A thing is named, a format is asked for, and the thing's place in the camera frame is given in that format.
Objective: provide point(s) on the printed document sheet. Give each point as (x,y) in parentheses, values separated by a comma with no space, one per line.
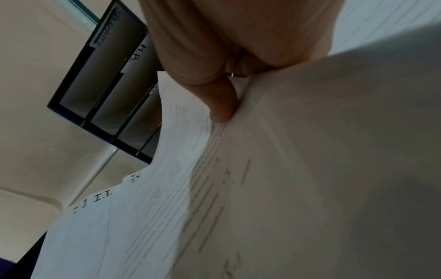
(310,163)

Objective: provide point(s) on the purple fabric item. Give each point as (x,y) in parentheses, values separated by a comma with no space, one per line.
(6,269)

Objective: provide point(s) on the navy blue drawer organizer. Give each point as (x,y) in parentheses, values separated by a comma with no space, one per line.
(103,81)

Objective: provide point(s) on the person's right hand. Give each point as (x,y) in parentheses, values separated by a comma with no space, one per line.
(234,35)

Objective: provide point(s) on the black chair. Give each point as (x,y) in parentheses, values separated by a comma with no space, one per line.
(29,258)

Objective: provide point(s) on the teal partition post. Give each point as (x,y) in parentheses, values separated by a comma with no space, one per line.
(84,13)

